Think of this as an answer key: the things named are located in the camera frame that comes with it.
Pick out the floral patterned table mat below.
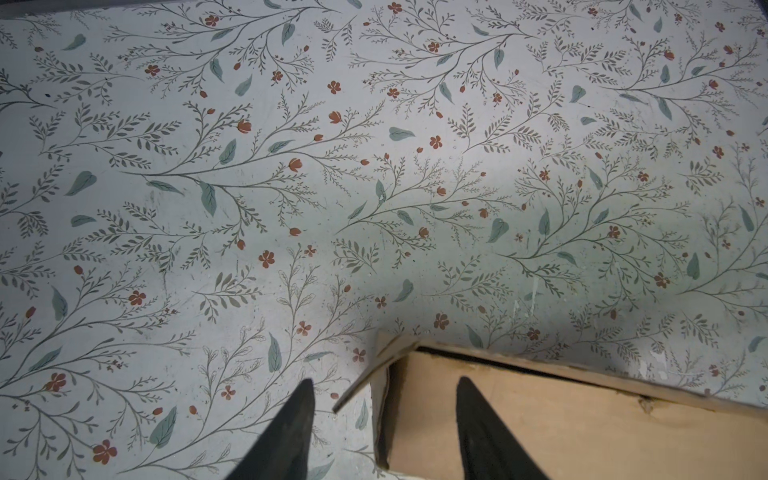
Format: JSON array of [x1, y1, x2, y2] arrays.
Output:
[[1, 1, 767, 479]]

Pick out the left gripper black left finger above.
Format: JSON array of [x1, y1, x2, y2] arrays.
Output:
[[226, 378, 315, 480]]

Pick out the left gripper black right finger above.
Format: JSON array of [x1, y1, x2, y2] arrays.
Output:
[[456, 377, 547, 480]]

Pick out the brown cardboard box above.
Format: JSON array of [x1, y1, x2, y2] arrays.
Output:
[[336, 332, 767, 479]]

